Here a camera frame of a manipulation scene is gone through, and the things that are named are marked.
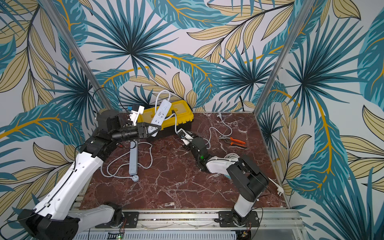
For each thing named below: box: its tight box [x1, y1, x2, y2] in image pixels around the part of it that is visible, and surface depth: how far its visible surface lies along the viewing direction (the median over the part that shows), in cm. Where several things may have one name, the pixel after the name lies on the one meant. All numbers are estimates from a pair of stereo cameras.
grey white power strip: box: [147, 99, 172, 137], surface depth 66 cm
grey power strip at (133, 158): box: [129, 140, 138, 176], surface depth 92 cm
